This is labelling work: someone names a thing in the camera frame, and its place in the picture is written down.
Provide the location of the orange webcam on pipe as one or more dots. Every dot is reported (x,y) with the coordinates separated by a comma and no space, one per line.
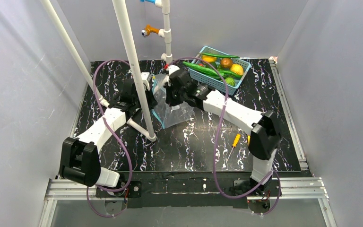
(149,30)

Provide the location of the clear zip top bag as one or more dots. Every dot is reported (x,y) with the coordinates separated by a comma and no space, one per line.
(168,116)

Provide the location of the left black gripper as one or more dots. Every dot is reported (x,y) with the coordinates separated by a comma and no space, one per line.
(150,97)

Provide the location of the green chili pepper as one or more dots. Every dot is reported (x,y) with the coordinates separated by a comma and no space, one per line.
(229,73)

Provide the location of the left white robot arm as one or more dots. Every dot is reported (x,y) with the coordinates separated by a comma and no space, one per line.
(80,155)

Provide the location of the blue clip on pipe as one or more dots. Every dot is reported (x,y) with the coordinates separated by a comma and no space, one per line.
(151,1)

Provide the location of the aluminium rail frame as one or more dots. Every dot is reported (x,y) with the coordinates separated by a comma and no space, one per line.
(290,188)

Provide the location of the yellow lemon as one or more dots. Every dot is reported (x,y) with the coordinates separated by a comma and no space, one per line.
(237,69)

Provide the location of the orange fruit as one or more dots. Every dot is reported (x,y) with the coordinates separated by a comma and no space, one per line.
(209,59)

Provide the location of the light green vegetable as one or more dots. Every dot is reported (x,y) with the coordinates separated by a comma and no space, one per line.
(230,81)

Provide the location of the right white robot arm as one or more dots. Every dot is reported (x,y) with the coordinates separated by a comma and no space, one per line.
(262,128)

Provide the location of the white PVC pipe frame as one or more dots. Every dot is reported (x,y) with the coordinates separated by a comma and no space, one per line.
(127,37)

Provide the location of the thin green bean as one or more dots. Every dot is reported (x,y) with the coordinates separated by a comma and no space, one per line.
(218,55)

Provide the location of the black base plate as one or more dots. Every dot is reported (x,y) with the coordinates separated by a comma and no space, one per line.
(188,189)

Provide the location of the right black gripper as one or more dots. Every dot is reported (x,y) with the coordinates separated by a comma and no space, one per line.
(171,95)

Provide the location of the light blue plastic basket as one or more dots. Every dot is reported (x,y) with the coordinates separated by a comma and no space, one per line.
(219,70)

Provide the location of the long green cucumber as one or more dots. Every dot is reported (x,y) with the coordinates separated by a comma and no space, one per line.
(207,71)

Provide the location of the orange handled screwdriver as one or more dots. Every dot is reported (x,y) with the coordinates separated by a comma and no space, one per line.
(234,144)

